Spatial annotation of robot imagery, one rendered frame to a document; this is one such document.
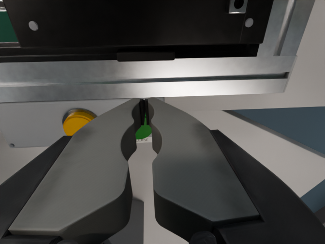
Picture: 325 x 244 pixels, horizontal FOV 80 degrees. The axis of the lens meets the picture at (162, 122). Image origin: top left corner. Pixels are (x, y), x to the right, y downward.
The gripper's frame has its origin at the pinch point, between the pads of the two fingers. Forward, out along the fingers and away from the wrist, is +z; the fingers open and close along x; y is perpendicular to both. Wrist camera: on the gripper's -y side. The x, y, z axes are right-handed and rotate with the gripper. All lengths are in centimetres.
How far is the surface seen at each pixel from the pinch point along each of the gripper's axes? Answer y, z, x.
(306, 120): 75, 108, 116
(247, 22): -3.0, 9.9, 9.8
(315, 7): -3.6, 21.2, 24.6
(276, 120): 74, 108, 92
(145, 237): 57, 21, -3
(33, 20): -3.5, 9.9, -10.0
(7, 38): -1.7, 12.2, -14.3
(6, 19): -3.5, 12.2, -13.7
